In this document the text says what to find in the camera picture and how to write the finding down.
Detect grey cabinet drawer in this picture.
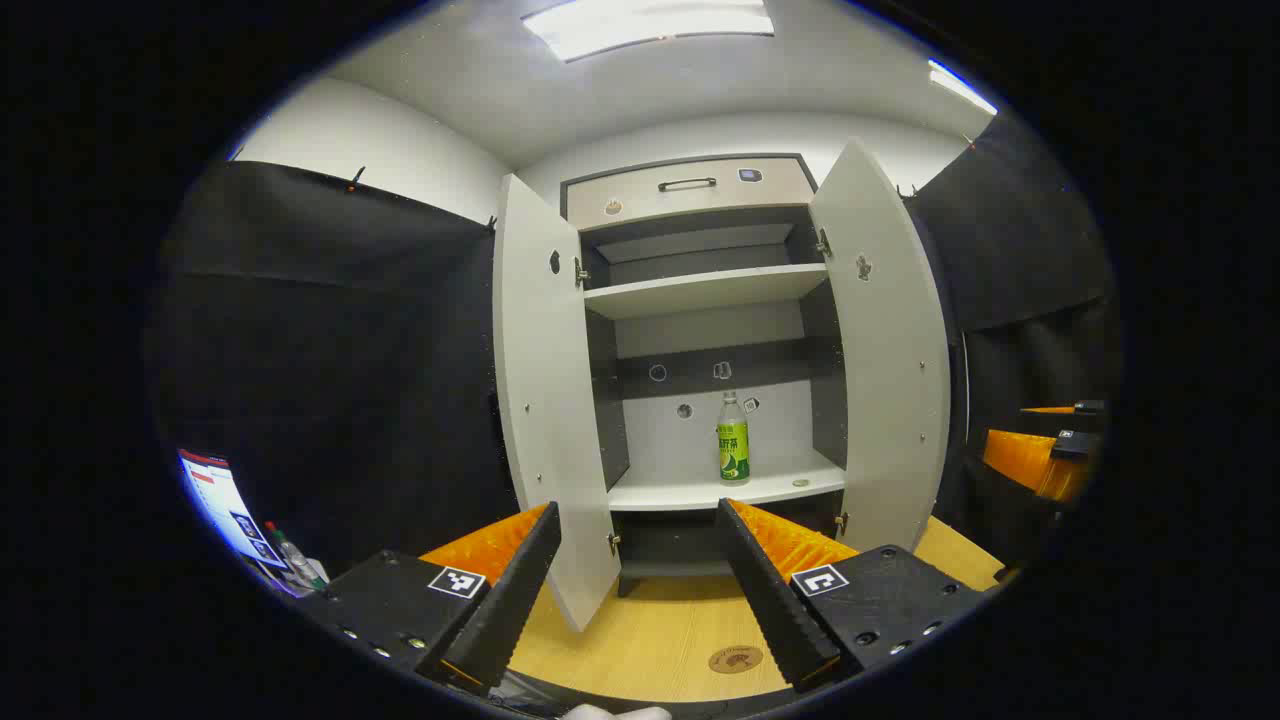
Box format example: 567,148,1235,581
565,157,816,231

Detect grey cabinet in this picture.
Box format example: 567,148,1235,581
560,152,851,599

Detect marker pen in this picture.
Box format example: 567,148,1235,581
264,520,329,593

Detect grey cabinet door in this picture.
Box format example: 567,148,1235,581
808,138,951,554
492,173,623,634

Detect clear bottle with green label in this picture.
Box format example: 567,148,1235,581
716,390,751,484

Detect black backdrop cloth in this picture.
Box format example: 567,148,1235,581
145,108,1123,591

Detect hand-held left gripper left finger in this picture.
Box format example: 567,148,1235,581
298,500,563,699

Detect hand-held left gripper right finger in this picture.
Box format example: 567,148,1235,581
714,497,993,694

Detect lit display screen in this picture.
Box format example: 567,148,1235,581
178,449,291,573

